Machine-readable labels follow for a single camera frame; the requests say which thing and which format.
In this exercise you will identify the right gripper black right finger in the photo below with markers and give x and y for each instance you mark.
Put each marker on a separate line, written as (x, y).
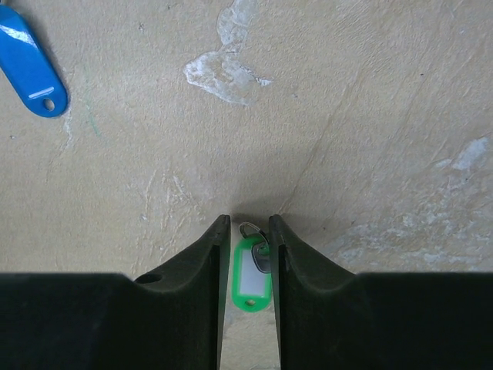
(330, 318)

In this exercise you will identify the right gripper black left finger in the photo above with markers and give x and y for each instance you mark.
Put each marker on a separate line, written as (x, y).
(168, 318)

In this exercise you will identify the silver key with green tag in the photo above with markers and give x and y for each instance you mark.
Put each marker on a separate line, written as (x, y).
(252, 281)

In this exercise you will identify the silver key with blue tag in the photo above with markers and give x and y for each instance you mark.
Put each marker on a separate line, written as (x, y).
(28, 68)

